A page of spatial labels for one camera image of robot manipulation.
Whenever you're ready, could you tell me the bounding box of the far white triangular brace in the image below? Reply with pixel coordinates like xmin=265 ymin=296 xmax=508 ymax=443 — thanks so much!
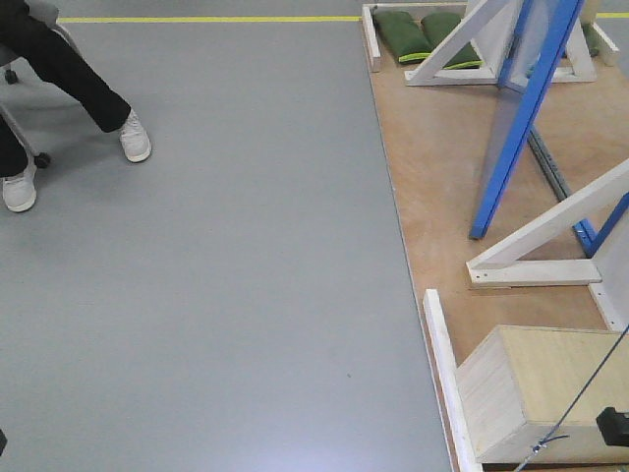
xmin=405 ymin=1 xmax=597 ymax=87

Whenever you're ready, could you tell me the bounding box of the grey office chair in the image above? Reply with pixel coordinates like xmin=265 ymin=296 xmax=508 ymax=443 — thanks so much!
xmin=0 ymin=0 xmax=80 ymax=170

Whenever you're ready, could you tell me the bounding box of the right green sandbag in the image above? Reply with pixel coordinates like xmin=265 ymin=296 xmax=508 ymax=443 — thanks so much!
xmin=421 ymin=12 xmax=484 ymax=70

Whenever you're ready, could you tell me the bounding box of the plywood base platform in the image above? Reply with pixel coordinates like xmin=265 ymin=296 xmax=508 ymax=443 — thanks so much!
xmin=372 ymin=54 xmax=628 ymax=361

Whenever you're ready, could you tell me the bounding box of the white sneaker left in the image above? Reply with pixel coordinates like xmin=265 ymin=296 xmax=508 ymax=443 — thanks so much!
xmin=2 ymin=164 xmax=37 ymax=212

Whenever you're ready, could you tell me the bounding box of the green sandbag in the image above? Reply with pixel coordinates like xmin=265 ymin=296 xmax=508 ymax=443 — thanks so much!
xmin=421 ymin=12 xmax=484 ymax=70
xmin=373 ymin=10 xmax=433 ymax=65

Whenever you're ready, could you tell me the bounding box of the blue door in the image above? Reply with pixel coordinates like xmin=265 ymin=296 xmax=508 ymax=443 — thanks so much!
xmin=469 ymin=1 xmax=583 ymax=240

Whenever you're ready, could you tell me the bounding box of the white wooden edge rail near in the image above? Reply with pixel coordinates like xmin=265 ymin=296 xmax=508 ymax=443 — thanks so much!
xmin=422 ymin=289 xmax=484 ymax=471

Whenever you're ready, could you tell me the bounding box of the black device at edge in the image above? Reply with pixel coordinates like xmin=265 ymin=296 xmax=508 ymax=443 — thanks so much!
xmin=596 ymin=407 xmax=629 ymax=447

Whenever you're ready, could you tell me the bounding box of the light wooden box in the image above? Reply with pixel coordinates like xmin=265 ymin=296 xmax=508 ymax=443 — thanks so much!
xmin=456 ymin=325 xmax=628 ymax=464

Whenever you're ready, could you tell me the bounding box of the left green sandbag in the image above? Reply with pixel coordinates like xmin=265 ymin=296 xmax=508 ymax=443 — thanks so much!
xmin=373 ymin=10 xmax=433 ymax=65

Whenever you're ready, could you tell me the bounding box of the thin blue cable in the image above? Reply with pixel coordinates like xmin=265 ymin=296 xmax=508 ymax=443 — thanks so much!
xmin=513 ymin=322 xmax=629 ymax=472

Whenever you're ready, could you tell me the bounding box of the white wooden edge rail far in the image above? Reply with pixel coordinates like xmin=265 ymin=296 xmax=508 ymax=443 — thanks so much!
xmin=361 ymin=4 xmax=381 ymax=73

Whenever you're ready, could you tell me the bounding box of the near white triangular brace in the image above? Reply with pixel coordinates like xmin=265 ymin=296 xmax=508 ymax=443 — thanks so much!
xmin=465 ymin=159 xmax=629 ymax=331

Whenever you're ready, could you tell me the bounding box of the white triangular brace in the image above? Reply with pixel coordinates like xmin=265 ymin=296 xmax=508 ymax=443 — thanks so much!
xmin=405 ymin=1 xmax=597 ymax=87
xmin=465 ymin=159 xmax=629 ymax=331

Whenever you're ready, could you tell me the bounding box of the white wooden edge rail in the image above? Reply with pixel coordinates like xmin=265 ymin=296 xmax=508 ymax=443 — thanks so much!
xmin=422 ymin=289 xmax=484 ymax=471
xmin=361 ymin=4 xmax=381 ymax=73

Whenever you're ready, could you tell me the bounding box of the person in black trousers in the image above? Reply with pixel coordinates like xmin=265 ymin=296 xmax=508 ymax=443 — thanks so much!
xmin=0 ymin=0 xmax=133 ymax=178

